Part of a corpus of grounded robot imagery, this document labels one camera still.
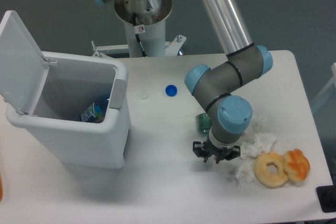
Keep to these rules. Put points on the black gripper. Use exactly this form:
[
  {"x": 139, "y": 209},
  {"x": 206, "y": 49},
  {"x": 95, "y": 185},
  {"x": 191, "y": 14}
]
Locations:
[{"x": 206, "y": 149}]

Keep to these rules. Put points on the clear plastic bottle green label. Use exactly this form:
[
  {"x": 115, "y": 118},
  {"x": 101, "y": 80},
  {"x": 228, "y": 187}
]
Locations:
[{"x": 203, "y": 124}]

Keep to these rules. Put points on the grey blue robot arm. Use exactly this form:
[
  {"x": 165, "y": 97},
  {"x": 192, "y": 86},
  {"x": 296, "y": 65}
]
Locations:
[{"x": 211, "y": 87}]

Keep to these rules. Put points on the blue bottle cap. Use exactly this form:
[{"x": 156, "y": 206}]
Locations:
[{"x": 171, "y": 90}]

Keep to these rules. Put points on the white bottle cap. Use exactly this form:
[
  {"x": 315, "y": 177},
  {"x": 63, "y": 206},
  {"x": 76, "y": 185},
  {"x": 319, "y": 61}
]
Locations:
[{"x": 143, "y": 95}]

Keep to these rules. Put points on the small crumpled white tissue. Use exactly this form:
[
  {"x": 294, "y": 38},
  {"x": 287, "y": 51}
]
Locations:
[{"x": 244, "y": 174}]

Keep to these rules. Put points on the large crumpled white tissue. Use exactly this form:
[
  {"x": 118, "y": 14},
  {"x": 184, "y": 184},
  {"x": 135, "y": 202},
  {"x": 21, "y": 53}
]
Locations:
[{"x": 256, "y": 140}]

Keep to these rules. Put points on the orange glazed bun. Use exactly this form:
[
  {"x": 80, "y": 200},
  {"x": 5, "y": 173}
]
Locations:
[{"x": 296, "y": 165}]

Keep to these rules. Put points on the black device at edge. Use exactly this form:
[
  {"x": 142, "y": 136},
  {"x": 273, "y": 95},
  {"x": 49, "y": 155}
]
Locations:
[{"x": 326, "y": 197}]

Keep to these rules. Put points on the blue packaging in bin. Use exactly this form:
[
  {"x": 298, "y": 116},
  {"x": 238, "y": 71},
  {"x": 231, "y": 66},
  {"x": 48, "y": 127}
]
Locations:
[{"x": 96, "y": 111}]

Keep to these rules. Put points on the white trash bin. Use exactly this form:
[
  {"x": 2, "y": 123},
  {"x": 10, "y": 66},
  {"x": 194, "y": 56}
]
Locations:
[{"x": 71, "y": 86}]

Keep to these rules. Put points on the white trash bin lid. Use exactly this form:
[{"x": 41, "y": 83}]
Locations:
[{"x": 24, "y": 68}]

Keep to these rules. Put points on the orange object at left edge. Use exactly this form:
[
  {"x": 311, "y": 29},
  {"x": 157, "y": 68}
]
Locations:
[{"x": 1, "y": 189}]

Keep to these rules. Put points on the ring donut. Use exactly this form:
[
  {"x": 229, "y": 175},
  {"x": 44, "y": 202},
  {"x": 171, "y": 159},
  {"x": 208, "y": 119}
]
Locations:
[{"x": 269, "y": 169}]

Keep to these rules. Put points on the white frame at right edge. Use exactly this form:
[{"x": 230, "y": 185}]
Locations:
[{"x": 326, "y": 92}]

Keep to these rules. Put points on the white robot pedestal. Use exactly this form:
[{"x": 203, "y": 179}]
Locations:
[{"x": 145, "y": 28}]

